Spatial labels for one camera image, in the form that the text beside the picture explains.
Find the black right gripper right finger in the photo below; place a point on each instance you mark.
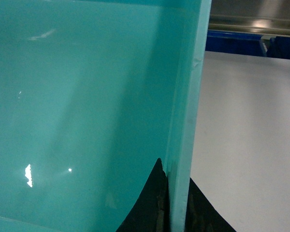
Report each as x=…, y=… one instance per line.
x=201, y=216

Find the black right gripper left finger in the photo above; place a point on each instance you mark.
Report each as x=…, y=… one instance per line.
x=151, y=212

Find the teal plastic bin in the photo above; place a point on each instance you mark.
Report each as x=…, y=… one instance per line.
x=92, y=94

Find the stainless steel shelf rail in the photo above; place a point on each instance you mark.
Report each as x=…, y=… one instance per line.
x=266, y=17

